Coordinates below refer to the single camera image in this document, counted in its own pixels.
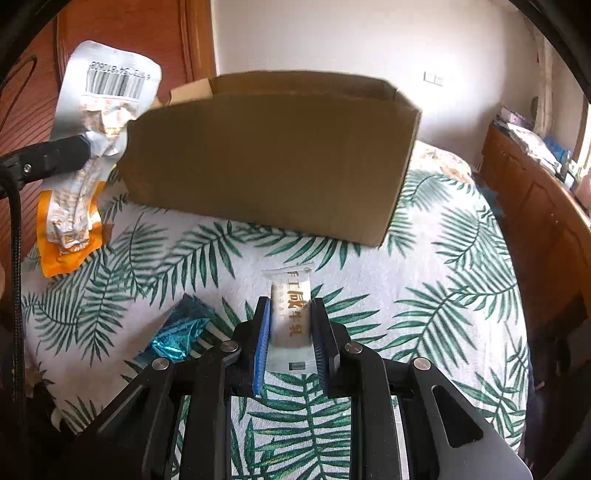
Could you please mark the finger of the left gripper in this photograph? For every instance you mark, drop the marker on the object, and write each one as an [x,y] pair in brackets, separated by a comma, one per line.
[47,159]

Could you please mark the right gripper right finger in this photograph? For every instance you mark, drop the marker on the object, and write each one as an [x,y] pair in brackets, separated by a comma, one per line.
[407,419]

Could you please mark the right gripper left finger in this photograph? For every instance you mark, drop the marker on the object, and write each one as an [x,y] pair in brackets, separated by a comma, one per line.
[173,420]

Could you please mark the long orange chicken snack bag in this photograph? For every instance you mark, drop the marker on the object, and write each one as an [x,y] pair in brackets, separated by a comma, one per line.
[102,90]

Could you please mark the white nougat candy packet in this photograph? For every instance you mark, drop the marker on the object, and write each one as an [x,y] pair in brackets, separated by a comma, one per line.
[290,346]

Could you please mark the blue foil candy packet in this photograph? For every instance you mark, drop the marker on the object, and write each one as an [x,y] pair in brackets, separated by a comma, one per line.
[179,334]

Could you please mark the leaf print bed sheet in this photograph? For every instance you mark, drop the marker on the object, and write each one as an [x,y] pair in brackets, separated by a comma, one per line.
[442,286]

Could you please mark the wooden wardrobe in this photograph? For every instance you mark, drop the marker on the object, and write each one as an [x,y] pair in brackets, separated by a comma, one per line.
[58,56]

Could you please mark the wooden sideboard cabinet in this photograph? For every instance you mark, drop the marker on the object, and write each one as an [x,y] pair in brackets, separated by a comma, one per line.
[547,232]

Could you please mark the brown cardboard box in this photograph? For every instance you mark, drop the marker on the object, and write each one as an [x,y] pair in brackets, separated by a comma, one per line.
[315,152]

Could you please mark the stack of papers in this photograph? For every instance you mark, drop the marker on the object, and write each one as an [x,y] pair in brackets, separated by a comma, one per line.
[513,124]

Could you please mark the patterned curtain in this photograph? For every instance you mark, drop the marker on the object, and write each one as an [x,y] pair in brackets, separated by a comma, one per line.
[544,111]

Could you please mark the white wall switch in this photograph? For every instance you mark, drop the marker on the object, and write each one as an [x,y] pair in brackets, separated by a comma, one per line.
[432,78]

